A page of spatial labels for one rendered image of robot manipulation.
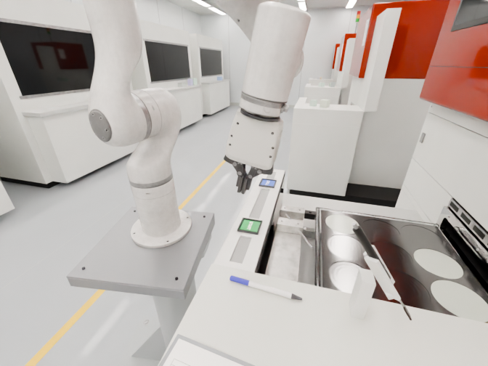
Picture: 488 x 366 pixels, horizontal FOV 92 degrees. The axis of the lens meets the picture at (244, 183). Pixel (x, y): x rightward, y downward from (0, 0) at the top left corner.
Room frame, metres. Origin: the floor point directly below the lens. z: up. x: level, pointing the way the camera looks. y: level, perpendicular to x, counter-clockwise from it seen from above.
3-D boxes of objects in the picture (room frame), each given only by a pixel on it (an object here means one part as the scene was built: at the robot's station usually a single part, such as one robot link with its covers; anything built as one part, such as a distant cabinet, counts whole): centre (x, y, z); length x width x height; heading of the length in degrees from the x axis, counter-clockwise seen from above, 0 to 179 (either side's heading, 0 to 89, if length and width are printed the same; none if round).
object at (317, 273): (0.51, -0.21, 0.90); 0.38 x 0.01 x 0.01; 164
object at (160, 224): (0.62, 0.27, 0.96); 0.19 x 0.19 x 0.18
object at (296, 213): (0.67, -0.16, 0.89); 0.08 x 0.03 x 0.03; 74
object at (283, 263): (0.52, -0.12, 0.87); 0.36 x 0.08 x 0.03; 164
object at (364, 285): (0.26, -0.21, 1.03); 0.06 x 0.04 x 0.13; 74
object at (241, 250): (0.63, -0.05, 0.89); 0.55 x 0.09 x 0.14; 164
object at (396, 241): (0.47, -0.38, 0.90); 0.34 x 0.34 x 0.01; 74
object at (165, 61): (5.53, 1.78, 1.00); 1.80 x 1.08 x 2.00; 164
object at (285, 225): (0.59, -0.14, 0.89); 0.08 x 0.03 x 0.03; 74
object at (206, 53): (7.65, 1.19, 1.00); 1.80 x 1.08 x 2.00; 164
